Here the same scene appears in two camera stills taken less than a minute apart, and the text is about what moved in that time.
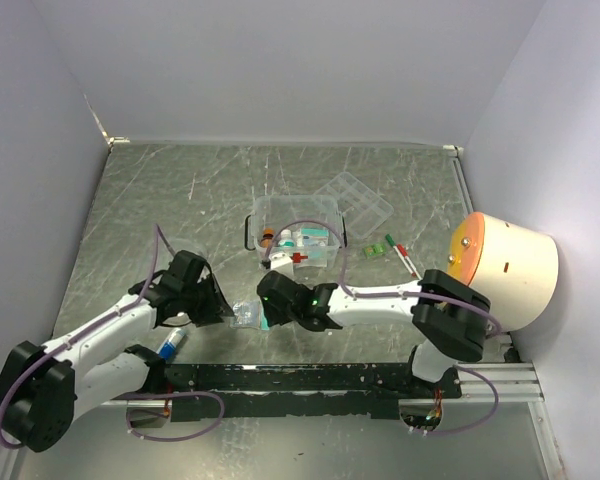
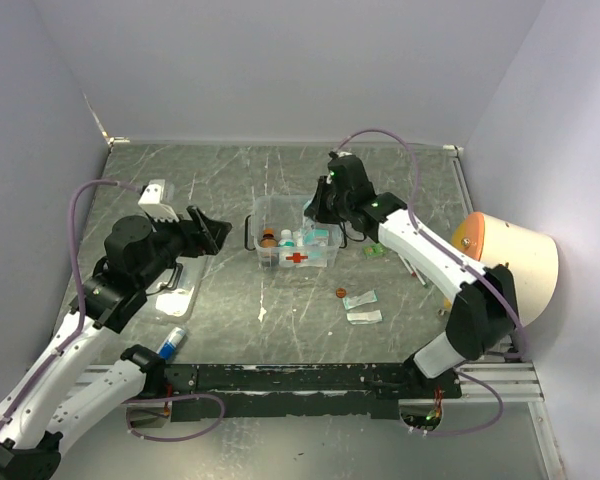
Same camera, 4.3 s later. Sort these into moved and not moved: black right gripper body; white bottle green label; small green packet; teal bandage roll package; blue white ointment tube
Moved: black right gripper body
Not moved: small green packet; white bottle green label; blue white ointment tube; teal bandage roll package
